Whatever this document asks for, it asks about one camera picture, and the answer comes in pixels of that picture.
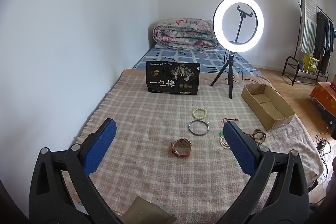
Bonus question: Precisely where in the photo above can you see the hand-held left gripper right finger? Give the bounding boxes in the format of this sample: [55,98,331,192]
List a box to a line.
[223,120,310,224]

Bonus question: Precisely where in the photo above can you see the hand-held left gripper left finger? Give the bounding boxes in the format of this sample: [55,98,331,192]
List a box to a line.
[28,118,124,224]

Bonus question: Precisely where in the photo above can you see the white small bead bracelet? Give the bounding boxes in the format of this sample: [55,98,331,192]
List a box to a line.
[219,135,231,150]

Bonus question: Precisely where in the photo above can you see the brown wooden bead necklace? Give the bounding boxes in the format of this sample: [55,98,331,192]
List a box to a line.
[241,129,269,146]

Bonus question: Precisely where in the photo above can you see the dark thin bangle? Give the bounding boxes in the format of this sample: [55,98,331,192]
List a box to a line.
[189,120,210,136]

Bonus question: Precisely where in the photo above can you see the red strap wristwatch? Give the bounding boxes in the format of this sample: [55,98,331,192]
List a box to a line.
[171,138,192,158]

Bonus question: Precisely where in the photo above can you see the cream bead bracelet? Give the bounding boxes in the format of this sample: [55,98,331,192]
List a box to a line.
[192,107,208,120]

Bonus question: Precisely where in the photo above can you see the brown cardboard box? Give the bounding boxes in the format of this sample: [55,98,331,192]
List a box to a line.
[241,83,296,131]

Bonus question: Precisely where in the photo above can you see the plaid woven blanket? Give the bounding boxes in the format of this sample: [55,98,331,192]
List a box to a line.
[70,68,297,219]

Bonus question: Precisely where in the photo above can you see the black tripod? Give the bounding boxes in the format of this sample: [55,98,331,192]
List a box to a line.
[210,53,235,99]

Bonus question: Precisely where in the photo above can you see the tan cardboard piece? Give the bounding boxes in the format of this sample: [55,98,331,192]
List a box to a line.
[123,196,177,224]

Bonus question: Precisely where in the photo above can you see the black printed snack bag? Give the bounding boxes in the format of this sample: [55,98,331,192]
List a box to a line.
[146,60,200,96]

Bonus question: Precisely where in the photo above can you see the blue patterned bed sheet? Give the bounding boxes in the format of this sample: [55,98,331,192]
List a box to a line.
[132,46,260,76]

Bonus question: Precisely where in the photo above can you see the yellow box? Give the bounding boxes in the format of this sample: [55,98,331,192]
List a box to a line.
[303,54,319,73]

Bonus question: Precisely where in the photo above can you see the black phone holder pole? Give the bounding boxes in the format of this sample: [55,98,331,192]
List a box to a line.
[234,5,254,43]

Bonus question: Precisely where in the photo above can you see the folded floral quilt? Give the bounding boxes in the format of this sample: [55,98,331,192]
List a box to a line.
[153,18,220,50]

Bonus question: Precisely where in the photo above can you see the dark hanging clothes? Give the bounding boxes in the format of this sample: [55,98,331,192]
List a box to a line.
[314,11,335,72]

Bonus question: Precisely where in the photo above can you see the striped hanging cloth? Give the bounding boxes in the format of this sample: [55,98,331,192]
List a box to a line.
[300,0,318,54]

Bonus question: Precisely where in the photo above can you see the green jade pendant red cord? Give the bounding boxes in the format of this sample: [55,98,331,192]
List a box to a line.
[218,118,240,137]

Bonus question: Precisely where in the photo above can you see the black ring light cable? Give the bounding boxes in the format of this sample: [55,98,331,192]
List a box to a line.
[225,70,261,83]

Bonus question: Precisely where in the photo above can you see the white ring light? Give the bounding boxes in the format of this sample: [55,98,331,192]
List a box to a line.
[213,0,264,50]

